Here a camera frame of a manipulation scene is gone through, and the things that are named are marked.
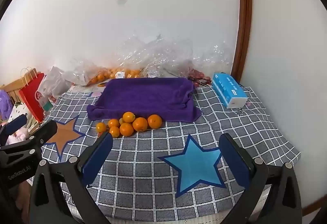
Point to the blue tissue pack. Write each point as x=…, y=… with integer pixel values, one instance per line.
x=228, y=88

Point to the brown wooden door frame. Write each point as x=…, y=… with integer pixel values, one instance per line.
x=244, y=17

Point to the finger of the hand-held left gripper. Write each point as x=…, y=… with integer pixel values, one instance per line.
x=14, y=123
x=44, y=132

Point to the clear bag of oranges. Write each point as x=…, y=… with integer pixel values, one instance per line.
x=94, y=77

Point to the small orange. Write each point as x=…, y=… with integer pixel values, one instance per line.
x=101, y=127
x=113, y=123
x=114, y=131

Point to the white plastic bag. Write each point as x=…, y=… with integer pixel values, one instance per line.
x=53, y=82

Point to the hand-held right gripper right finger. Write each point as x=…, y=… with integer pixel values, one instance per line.
x=233, y=160

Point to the bag of red fruit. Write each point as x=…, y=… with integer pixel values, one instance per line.
x=198, y=74

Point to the red paper shopping bag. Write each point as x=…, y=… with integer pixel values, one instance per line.
x=32, y=96

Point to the grey checked star bedsheet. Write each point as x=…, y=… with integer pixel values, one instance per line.
x=143, y=162

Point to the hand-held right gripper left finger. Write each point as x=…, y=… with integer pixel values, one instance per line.
x=98, y=160

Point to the white patterned cloth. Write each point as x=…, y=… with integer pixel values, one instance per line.
x=19, y=110

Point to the crumpled clear plastic wrap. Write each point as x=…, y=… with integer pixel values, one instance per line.
x=168, y=58

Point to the large orange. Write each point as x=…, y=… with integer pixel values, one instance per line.
x=126, y=129
x=128, y=117
x=140, y=124
x=155, y=121

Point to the purple towel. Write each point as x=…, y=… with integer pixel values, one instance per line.
x=145, y=96

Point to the purple soft item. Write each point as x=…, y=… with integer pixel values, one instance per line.
x=5, y=105

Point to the wooden bed frame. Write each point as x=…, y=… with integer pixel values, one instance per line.
x=14, y=85

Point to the pink soft item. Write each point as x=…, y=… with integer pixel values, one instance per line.
x=16, y=136

